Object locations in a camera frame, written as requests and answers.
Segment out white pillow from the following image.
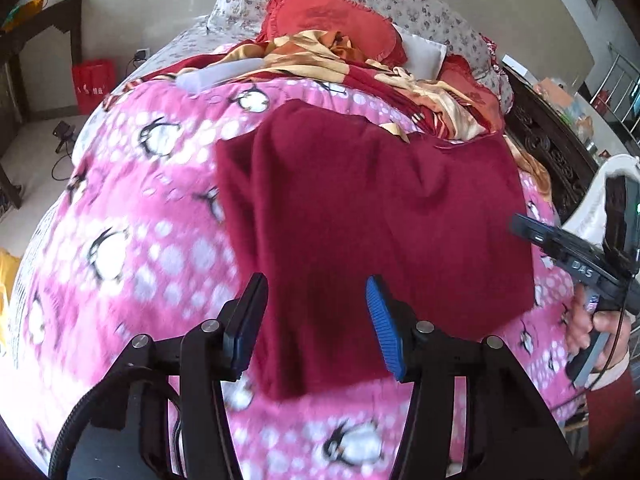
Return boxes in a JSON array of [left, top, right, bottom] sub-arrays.
[[395, 25, 448, 80]]

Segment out dark wooden side table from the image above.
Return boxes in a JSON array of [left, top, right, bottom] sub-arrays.
[[0, 0, 86, 212]]

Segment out floral quilt pillow pile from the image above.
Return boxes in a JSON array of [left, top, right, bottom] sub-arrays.
[[206, 0, 514, 114]]

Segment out pink penguin blanket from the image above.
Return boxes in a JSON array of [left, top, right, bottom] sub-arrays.
[[1, 79, 555, 479]]

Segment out dark carved wooden headboard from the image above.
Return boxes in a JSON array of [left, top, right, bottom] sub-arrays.
[[502, 65, 599, 221]]

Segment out red heart pillow right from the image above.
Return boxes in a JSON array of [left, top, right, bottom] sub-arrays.
[[438, 54, 504, 133]]

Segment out black camera box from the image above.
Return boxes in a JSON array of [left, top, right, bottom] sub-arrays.
[[603, 174, 639, 276]]

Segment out gold and red satin cloth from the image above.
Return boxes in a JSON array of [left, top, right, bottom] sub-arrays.
[[124, 30, 501, 144]]

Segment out red bag on floor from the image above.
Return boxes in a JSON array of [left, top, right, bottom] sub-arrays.
[[72, 58, 116, 115]]

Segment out dark red fleece shirt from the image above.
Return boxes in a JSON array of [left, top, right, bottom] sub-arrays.
[[215, 100, 534, 401]]

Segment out white ornate chair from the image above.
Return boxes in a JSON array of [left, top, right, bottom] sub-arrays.
[[562, 153, 640, 246]]

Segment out right hand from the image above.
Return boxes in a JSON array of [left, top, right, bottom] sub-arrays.
[[565, 284, 631, 370]]

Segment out red heart pillow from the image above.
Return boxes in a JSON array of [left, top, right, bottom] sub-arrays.
[[257, 0, 408, 67], [438, 54, 504, 133]]

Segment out yellow cloth on floor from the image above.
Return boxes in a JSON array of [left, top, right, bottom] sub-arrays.
[[0, 248, 21, 344]]

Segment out red heart pillow left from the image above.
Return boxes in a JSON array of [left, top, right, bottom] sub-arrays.
[[257, 0, 408, 67]]

